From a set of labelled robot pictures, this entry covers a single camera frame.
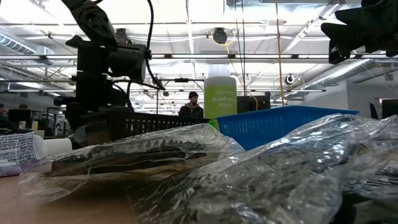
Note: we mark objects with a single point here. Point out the blue plastic basket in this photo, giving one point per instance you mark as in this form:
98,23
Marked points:
273,124

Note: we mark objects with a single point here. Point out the bagged black round pad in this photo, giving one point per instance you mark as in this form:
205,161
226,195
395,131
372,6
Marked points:
264,180
373,205
130,155

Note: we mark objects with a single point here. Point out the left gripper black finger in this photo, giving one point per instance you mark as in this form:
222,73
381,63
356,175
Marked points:
74,119

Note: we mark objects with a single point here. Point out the person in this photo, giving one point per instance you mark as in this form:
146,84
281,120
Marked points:
191,109

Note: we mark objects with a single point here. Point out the green plastic basket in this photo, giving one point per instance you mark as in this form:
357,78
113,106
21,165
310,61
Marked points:
214,124

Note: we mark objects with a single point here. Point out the green disinfecting wipes canister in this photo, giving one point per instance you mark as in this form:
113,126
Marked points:
220,96

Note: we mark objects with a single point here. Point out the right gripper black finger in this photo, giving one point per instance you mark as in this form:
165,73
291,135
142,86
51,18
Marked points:
345,34

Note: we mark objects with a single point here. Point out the small white toothpaste tube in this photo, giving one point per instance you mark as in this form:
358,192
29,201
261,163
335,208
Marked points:
18,149

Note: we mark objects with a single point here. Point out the silver ventilation duct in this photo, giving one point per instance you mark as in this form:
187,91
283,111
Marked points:
342,74

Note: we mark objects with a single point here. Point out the black plastic basket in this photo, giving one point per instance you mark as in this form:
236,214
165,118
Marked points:
140,124

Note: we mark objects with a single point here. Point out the black computer monitor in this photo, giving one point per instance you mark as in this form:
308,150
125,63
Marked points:
252,104

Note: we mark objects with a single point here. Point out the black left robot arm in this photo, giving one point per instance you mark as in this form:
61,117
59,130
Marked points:
90,18

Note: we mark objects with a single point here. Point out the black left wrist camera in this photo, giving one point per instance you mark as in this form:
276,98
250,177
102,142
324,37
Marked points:
127,62

